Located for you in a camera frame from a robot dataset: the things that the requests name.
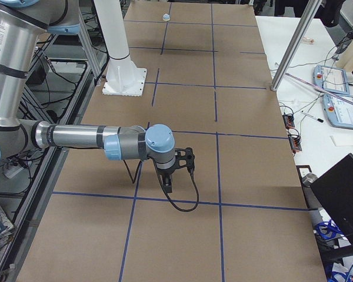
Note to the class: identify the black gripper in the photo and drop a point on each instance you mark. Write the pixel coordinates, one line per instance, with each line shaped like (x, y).
(165, 173)

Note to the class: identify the blue and cream bell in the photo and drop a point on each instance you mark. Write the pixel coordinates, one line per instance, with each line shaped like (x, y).
(166, 17)

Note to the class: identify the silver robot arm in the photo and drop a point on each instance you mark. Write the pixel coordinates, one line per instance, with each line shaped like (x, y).
(21, 22)

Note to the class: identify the orange black connector box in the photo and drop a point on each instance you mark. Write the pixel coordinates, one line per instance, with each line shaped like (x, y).
(288, 120)

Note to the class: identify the silver metal cup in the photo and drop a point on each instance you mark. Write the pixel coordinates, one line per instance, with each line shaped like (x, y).
(308, 179)

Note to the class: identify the black marker pen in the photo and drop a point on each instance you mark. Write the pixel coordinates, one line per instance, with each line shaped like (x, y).
(312, 117)

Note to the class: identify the black laptop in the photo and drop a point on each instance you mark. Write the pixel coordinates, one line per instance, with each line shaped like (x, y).
(334, 191)

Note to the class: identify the teach pendant further out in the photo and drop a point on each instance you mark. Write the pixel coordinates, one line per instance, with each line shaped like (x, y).
(338, 112)

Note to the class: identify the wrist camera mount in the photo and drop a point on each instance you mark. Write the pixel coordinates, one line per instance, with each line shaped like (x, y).
(185, 158)

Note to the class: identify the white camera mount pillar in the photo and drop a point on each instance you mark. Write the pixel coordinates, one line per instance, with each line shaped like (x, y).
(123, 77)

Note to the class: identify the aluminium side frame rack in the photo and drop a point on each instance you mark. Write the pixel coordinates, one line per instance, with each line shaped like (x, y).
(67, 68)

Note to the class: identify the teach pendant near post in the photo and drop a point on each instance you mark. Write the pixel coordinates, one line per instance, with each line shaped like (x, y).
(331, 79)

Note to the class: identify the aluminium frame post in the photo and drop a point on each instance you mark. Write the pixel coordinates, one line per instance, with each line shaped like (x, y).
(302, 27)

